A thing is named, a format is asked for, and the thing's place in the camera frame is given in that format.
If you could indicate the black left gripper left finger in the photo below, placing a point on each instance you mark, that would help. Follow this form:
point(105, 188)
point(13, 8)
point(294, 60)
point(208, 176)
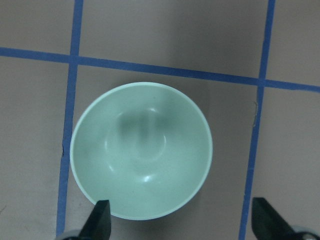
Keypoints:
point(98, 225)

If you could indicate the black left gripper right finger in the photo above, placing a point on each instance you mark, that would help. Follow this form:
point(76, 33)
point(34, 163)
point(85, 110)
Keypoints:
point(267, 224)

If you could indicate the green bowl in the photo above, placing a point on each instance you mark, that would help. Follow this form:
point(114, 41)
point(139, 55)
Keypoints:
point(145, 147)

